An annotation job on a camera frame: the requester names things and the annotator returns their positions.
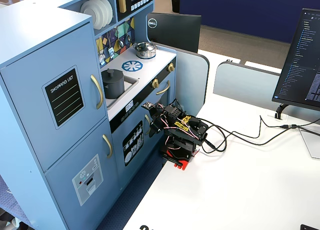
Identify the small wrist camera board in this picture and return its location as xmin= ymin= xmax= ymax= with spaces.
xmin=140 ymin=101 xmax=155 ymax=111

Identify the short gold freezer handle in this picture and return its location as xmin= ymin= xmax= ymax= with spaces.
xmin=102 ymin=134 xmax=114 ymax=159

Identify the red robot base clamp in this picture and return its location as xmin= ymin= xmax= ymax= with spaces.
xmin=160 ymin=147 xmax=200 ymax=171

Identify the dark gray toy pot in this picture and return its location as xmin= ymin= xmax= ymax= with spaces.
xmin=101 ymin=75 xmax=126 ymax=100

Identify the hanging toy spatula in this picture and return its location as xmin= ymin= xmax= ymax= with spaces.
xmin=107 ymin=31 xmax=116 ymax=59

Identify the dark gray pot lid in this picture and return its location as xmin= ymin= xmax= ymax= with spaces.
xmin=101 ymin=68 xmax=125 ymax=82

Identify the black toy microwave door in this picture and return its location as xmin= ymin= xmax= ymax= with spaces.
xmin=115 ymin=0 xmax=154 ymax=22

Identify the hanging toy ladle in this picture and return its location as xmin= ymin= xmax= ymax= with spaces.
xmin=116 ymin=27 xmax=125 ymax=48

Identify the long gold fridge handle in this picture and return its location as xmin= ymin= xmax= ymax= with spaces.
xmin=90 ymin=74 xmax=104 ymax=110

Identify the black trash bin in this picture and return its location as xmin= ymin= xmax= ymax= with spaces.
xmin=169 ymin=0 xmax=181 ymax=14

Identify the gold dishwasher handle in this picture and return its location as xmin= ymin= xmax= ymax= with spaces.
xmin=144 ymin=113 xmax=152 ymax=136

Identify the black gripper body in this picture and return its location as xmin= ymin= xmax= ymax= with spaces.
xmin=149 ymin=106 xmax=172 ymax=137

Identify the gold oven handle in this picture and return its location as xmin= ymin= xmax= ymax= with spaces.
xmin=155 ymin=80 xmax=172 ymax=96

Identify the tall light blue desk divider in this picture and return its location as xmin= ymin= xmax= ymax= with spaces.
xmin=155 ymin=45 xmax=211 ymax=117

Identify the low light blue desk divider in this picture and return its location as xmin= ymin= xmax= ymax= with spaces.
xmin=212 ymin=60 xmax=283 ymax=104

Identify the white plate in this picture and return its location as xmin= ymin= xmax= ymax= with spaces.
xmin=80 ymin=0 xmax=103 ymax=31
xmin=93 ymin=0 xmax=114 ymax=26
xmin=87 ymin=0 xmax=110 ymax=28

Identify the thick black cable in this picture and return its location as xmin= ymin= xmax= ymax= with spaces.
xmin=199 ymin=122 xmax=320 ymax=155

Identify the dark blue office partition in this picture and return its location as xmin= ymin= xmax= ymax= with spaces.
xmin=179 ymin=0 xmax=320 ymax=44

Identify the monitor with lit screen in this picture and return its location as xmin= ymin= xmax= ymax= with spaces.
xmin=271 ymin=7 xmax=320 ymax=113

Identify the black Dell monitor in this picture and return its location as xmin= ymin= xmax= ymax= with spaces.
xmin=146 ymin=12 xmax=202 ymax=54

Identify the hanging toy spoon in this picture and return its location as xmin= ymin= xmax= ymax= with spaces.
xmin=125 ymin=23 xmax=133 ymax=44

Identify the silver toy pot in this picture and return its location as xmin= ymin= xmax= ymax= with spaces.
xmin=132 ymin=42 xmax=157 ymax=59

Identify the silver pot glass lid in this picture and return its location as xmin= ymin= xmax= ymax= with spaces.
xmin=134 ymin=41 xmax=156 ymax=52

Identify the hanging toy strainer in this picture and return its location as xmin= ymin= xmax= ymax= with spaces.
xmin=97 ymin=37 xmax=106 ymax=66

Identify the blue toy kitchen unit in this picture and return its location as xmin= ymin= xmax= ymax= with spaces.
xmin=0 ymin=0 xmax=177 ymax=230

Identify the gray monitor base plate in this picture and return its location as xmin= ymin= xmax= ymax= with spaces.
xmin=297 ymin=126 xmax=320 ymax=159

